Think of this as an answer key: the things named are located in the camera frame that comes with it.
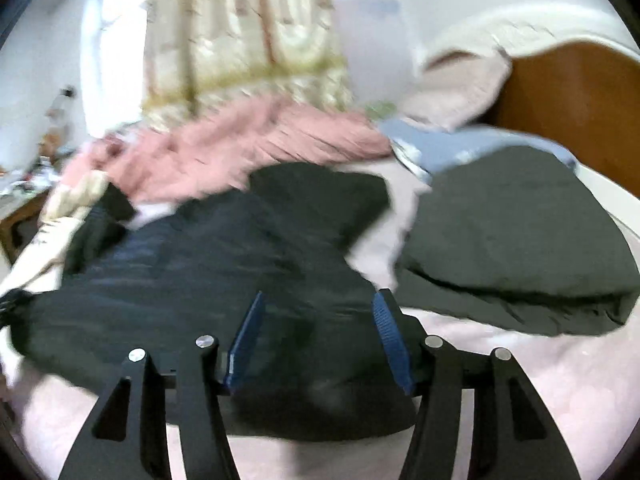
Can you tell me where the black puffer jacket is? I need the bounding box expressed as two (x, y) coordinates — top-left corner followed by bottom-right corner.
(1, 162), (416, 441)

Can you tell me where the pink bed sheet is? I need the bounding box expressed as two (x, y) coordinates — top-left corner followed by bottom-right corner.
(1, 146), (639, 479)

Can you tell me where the cream printed hoodie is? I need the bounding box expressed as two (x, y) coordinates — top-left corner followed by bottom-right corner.
(1, 170), (110, 294)

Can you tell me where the folded dark green garment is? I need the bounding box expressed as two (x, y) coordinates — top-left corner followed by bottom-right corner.
(395, 148), (639, 336)

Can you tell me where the wooden desk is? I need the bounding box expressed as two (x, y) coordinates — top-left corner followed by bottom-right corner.
(0, 190), (50, 266)

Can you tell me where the desk clutter pile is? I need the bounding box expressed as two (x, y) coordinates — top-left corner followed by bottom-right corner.
(0, 86), (82, 198)

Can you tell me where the blue patterned pillow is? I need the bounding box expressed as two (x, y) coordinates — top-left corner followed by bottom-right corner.
(378, 118), (578, 183)

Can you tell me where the pink plaid duvet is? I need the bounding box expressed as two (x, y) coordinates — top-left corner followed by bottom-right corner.
(61, 94), (392, 203)

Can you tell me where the pink pillow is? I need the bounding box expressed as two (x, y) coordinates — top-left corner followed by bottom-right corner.
(397, 50), (512, 131)

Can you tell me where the window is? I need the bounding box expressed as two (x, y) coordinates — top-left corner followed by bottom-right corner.
(80, 0), (149, 138)

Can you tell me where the white wooden headboard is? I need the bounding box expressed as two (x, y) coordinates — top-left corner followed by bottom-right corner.
(424, 2), (639, 195)

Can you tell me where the tree pattern curtain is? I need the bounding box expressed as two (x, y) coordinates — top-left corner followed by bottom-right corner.
(142, 0), (352, 130)

